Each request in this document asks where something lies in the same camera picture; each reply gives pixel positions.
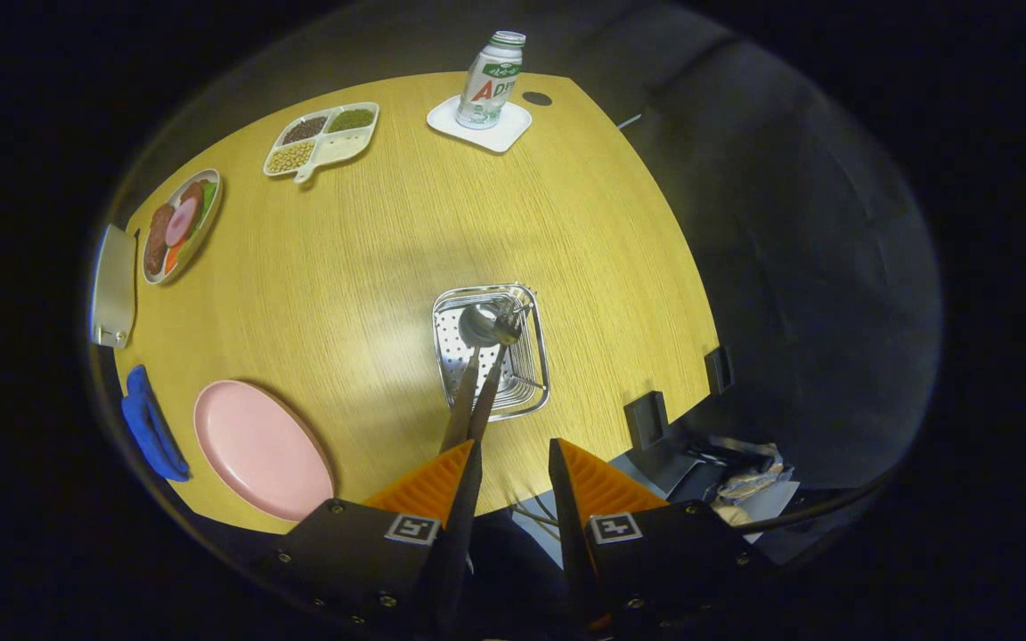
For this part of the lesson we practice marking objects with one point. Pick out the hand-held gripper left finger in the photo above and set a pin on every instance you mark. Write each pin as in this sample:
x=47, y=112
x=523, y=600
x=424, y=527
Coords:
x=455, y=534

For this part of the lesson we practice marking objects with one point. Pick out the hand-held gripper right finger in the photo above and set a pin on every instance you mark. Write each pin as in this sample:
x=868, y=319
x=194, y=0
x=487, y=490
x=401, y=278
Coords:
x=571, y=534

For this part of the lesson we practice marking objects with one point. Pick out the black table clamp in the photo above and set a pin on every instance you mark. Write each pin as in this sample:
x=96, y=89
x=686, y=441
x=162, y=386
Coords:
x=647, y=418
x=719, y=369

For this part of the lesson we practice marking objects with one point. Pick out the crumpled plastic bag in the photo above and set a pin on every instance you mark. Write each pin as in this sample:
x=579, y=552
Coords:
x=749, y=481

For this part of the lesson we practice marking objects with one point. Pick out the pink plate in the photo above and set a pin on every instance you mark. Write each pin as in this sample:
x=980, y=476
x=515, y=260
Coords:
x=264, y=454

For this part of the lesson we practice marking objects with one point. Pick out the blue towel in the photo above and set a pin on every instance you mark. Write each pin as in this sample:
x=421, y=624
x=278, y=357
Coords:
x=152, y=436

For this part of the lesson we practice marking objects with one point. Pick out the white food plate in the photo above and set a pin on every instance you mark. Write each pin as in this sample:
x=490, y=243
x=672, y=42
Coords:
x=192, y=249

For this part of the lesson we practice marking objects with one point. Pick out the orange carrot piece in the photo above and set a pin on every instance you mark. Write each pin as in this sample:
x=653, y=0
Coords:
x=173, y=256

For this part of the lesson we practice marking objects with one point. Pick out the white square coaster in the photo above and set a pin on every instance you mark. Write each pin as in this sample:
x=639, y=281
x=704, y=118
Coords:
x=504, y=135

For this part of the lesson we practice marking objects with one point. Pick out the white divided bean dish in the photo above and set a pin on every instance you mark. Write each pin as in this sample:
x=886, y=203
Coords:
x=335, y=147

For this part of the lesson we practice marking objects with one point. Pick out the green lettuce leaf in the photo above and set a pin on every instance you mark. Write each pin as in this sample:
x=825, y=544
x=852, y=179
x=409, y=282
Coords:
x=207, y=200

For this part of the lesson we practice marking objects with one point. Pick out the pink ham slice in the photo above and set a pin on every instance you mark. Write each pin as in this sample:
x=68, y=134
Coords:
x=180, y=223

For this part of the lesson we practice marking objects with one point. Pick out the large brown meat slice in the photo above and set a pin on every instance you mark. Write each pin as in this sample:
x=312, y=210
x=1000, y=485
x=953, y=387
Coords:
x=157, y=240

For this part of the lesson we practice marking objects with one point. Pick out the white toaster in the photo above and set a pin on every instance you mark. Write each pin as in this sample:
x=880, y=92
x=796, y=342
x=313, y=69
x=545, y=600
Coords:
x=114, y=285

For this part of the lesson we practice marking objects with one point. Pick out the small brown meat slice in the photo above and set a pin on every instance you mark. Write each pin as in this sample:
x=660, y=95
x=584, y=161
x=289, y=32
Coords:
x=191, y=192

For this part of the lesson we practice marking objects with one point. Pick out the black desk grommet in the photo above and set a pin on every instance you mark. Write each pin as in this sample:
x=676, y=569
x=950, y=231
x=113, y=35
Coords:
x=537, y=98

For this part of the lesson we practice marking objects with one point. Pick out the white drink bottle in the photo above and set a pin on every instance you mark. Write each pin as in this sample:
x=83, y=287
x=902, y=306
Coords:
x=488, y=85

